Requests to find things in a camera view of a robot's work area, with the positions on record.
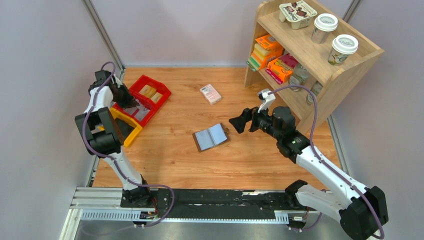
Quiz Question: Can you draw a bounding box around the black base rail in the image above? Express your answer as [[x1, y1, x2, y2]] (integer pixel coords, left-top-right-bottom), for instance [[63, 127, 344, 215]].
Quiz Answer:
[[120, 188, 307, 220]]

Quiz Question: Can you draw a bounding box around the right glass jar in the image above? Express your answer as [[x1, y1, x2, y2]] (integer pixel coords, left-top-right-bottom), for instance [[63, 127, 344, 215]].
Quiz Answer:
[[306, 81, 323, 105]]

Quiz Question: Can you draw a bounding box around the paper coffee cup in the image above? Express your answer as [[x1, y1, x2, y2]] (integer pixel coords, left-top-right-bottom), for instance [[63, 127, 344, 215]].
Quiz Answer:
[[327, 34, 359, 66], [311, 13, 339, 44]]

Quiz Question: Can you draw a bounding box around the yellow plastic bin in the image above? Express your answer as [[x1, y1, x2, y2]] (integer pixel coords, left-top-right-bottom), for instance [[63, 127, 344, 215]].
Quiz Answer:
[[110, 107, 143, 148]]

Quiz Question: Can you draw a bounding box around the orange snack box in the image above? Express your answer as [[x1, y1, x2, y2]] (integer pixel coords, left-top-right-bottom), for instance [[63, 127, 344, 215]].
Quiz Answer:
[[265, 53, 299, 85]]

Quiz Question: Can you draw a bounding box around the stacked sponge pack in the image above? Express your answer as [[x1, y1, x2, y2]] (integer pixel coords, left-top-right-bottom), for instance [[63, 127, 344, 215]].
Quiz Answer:
[[246, 34, 284, 72]]

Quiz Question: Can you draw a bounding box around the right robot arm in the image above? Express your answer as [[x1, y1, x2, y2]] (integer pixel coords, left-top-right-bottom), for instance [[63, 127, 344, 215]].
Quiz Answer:
[[229, 106, 389, 240]]

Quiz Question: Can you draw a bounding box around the near paper coffee cup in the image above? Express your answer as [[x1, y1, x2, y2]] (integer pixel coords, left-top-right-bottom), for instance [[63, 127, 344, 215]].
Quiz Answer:
[[327, 34, 359, 66]]

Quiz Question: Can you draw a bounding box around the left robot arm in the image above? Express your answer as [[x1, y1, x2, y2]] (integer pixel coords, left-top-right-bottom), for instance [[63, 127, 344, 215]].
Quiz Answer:
[[74, 69, 153, 208]]

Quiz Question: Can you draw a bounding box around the chocolate pudding pack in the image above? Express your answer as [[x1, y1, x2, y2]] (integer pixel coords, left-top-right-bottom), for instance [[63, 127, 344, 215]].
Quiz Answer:
[[279, 0, 318, 30]]

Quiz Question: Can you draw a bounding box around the glass jar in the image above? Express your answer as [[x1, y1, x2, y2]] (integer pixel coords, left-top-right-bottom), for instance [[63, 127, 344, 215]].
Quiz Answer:
[[288, 63, 311, 92], [306, 81, 323, 105]]

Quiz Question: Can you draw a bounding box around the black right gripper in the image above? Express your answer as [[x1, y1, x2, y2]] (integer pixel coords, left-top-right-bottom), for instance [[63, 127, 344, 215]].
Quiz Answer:
[[228, 101, 282, 141]]

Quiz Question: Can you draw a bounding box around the gold card in bin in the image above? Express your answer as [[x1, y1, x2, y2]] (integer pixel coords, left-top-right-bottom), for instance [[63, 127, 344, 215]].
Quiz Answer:
[[138, 84, 163, 103]]

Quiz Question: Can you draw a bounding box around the playing card box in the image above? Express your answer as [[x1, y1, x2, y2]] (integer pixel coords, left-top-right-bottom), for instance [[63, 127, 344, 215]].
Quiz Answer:
[[199, 84, 222, 105]]

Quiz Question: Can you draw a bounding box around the far paper coffee cup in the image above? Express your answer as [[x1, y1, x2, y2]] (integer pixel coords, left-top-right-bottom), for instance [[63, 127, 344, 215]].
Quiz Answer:
[[311, 13, 339, 44]]

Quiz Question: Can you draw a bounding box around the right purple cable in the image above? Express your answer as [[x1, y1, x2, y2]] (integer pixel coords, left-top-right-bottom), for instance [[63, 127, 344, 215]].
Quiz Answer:
[[269, 85, 385, 240]]

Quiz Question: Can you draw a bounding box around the near red plastic bin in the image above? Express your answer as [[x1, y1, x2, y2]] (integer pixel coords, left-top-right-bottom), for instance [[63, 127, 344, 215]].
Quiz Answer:
[[112, 99, 157, 128]]

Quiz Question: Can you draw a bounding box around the brown leather card holder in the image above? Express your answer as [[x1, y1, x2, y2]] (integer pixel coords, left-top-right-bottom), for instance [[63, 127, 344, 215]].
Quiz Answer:
[[192, 123, 230, 153]]

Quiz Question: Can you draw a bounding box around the wooden shelf unit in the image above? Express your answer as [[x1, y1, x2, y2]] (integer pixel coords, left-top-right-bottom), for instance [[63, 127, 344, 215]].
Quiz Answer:
[[244, 0, 385, 134]]

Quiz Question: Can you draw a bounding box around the far red plastic bin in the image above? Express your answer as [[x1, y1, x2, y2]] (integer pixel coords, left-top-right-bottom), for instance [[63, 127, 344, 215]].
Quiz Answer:
[[129, 75, 172, 110]]

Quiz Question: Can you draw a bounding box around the left glass jar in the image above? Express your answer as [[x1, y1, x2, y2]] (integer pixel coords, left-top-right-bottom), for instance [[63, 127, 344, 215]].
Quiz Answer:
[[288, 63, 311, 92]]

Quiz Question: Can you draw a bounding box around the red plastic bin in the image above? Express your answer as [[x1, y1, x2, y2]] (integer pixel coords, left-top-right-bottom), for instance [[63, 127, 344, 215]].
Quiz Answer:
[[112, 99, 157, 128], [129, 75, 172, 110]]

